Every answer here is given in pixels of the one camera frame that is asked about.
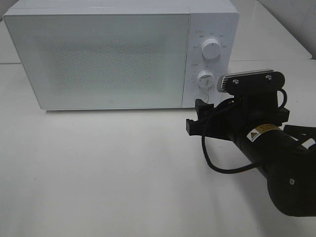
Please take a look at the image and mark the white upper power knob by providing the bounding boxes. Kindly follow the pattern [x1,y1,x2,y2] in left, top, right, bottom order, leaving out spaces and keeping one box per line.
[200,36,222,59]

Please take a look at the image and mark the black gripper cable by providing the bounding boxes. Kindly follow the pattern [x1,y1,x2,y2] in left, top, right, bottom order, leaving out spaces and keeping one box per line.
[201,88,316,175]

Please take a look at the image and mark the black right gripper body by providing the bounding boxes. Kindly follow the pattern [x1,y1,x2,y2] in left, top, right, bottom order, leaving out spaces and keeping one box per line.
[201,92,289,163]

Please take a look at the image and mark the white timer knob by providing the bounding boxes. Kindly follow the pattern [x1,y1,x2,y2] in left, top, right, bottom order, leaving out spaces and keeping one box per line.
[197,70,215,88]

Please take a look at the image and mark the round door release button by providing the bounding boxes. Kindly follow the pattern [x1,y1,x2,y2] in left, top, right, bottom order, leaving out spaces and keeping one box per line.
[195,93,209,103]

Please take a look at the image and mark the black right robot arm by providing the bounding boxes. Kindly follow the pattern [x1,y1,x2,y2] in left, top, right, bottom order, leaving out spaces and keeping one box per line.
[186,92,316,217]

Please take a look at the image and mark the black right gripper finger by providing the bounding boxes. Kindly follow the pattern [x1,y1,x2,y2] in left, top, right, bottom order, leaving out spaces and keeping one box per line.
[195,99,214,120]
[186,118,207,136]

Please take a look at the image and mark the white microwave oven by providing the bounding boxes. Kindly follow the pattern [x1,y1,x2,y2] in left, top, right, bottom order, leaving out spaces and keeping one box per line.
[3,0,239,111]

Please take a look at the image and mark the white microwave door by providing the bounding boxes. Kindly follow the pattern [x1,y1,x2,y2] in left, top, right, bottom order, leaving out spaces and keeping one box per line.
[5,14,189,110]

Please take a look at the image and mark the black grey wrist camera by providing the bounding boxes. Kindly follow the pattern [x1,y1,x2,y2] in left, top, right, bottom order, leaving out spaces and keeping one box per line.
[217,69,285,96]

